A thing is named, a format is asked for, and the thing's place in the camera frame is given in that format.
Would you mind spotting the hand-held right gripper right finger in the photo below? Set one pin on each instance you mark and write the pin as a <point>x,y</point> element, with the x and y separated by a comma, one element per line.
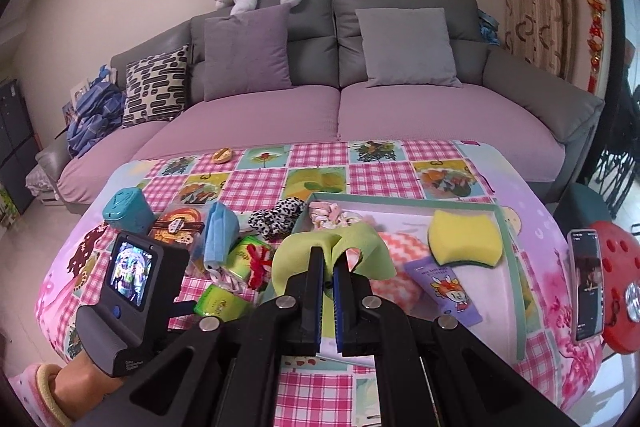
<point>341,307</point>

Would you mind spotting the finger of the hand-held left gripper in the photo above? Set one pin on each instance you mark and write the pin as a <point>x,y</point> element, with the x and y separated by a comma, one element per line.
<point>186,307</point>

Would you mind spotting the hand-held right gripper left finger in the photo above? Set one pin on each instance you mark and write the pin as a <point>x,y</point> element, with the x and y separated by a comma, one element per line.
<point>315,307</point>

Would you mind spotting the green tissue packet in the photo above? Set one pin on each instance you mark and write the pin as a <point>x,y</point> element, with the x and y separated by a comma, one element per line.
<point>245,259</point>
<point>220,302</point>

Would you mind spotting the light green cloth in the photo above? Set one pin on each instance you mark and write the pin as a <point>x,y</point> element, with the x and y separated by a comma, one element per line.
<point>295,257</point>

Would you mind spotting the red yarn flower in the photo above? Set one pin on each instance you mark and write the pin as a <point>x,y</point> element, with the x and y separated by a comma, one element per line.
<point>259,264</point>

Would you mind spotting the light blue cloth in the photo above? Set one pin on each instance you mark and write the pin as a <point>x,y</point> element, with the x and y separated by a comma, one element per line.
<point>220,237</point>

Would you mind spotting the pink white knitted cloth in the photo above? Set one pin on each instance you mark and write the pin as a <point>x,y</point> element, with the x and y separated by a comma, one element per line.
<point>405,257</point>

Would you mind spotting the pink beige scrunchie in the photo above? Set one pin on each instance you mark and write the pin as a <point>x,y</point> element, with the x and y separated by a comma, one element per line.
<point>332,214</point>

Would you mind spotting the black white spotted scrunchie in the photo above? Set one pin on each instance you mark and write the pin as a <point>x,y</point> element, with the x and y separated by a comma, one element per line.
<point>277,217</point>

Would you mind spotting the purple cartoon packet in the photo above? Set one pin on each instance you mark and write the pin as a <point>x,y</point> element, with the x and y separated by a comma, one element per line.
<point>445,292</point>

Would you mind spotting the yellow sponge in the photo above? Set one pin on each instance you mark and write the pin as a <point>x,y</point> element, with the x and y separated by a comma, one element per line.
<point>465,239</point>

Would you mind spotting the shallow teal cardboard box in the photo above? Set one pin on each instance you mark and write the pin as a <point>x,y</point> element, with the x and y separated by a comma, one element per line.
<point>495,307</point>

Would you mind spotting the round gold packet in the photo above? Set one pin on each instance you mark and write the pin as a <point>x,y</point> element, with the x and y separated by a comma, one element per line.
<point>223,155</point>

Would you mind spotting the person's left forearm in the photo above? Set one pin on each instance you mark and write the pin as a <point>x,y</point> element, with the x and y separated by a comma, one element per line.
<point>75,382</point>

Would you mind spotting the orange brown snack box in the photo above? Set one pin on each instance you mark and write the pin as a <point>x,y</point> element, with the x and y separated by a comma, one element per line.
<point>175,229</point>

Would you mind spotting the teal plastic container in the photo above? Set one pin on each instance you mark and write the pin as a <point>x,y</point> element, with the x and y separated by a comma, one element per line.
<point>127,212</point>

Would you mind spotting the pink checkered printed tablecloth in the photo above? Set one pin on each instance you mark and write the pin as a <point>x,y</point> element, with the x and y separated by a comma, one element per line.
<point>375,172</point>

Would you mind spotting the grey white fabric bundle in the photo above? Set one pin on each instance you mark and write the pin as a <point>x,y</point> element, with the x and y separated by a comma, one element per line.
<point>42,184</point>

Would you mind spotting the green printed box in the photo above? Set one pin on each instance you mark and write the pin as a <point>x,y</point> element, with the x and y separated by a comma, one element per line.
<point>7,207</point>

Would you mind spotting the grey sofa with pink seat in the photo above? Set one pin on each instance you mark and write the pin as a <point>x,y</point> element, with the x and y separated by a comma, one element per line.
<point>400,112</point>

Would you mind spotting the black cabinet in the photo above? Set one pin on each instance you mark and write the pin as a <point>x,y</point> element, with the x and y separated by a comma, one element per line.
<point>15,147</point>

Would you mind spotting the blue striped garment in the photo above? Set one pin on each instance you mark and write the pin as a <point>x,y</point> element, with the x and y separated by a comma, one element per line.
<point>95,117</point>

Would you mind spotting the black white patterned cushion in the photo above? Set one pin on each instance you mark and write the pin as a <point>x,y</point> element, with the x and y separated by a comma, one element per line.
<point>157,87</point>

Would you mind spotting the smartphone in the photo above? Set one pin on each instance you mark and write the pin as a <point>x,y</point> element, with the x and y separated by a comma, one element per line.
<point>587,287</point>

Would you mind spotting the dark teal stool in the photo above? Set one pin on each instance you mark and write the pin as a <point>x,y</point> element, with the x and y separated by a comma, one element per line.
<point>582,207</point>

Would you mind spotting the grey purple cushion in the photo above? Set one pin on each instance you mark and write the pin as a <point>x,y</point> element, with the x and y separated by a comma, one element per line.
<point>247,52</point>

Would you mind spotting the plain grey cushion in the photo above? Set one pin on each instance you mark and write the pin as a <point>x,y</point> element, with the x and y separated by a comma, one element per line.
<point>407,47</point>

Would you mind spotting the red plastic stool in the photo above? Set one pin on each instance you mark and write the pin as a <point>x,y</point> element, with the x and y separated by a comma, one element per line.
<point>620,257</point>

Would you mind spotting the silver metal cup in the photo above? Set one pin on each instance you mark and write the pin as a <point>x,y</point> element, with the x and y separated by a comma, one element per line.
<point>632,302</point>

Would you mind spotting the blue fabric item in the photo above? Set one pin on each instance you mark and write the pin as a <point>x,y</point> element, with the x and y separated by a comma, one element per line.
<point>489,29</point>

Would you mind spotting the black metal rack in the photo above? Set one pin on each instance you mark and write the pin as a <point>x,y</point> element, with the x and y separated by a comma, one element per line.
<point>620,157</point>

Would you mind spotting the red hanging decoration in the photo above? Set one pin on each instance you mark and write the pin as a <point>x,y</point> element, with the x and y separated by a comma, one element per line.
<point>592,7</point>

